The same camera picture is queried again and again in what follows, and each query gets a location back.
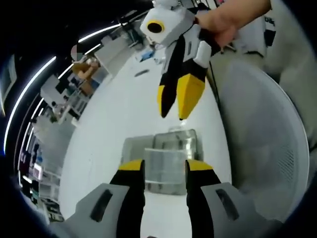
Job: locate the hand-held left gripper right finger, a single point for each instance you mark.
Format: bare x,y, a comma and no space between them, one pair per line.
230,210

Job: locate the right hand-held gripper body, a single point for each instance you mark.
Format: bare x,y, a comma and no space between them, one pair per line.
171,27

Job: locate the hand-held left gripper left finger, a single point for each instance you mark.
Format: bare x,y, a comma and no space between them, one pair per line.
99,210

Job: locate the grey transparent guide fixture box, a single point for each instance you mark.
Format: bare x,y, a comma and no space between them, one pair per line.
135,148

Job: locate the clear plastic divider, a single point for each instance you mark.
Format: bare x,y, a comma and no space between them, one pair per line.
166,171

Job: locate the person's right hand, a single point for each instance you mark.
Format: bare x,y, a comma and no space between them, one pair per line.
218,24

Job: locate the black oblong device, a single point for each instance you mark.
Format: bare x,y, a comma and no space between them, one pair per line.
142,72

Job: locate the white handheld controller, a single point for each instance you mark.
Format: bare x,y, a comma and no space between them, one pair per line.
158,60

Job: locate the blue booklet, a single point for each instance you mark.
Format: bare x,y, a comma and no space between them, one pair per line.
146,55

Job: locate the white desk partition panel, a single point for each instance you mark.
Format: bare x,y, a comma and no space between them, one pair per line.
102,65

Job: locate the grey mesh office chair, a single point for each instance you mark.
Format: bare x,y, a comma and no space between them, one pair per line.
267,138

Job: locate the person's torso in pale shirt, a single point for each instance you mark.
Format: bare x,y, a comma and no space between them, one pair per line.
292,49

